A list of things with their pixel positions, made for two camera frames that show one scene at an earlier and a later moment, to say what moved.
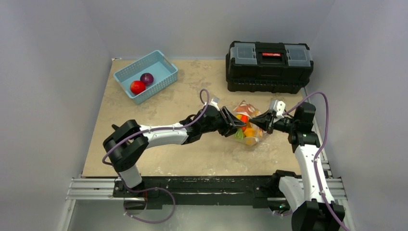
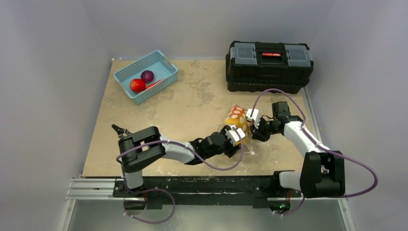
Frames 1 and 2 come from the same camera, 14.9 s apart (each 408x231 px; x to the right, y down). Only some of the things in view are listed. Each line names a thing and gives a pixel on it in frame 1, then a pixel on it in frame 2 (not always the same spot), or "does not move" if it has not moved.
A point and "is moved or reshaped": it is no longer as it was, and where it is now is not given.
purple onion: (147, 78) is moved or reshaped
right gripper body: (271, 121) to (258, 129)
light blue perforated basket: (165, 73) does not move
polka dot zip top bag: (250, 134) is moved or reshaped
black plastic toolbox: (268, 67) does not move
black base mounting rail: (208, 192) does not move
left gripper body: (220, 124) to (228, 148)
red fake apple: (137, 87) does not move
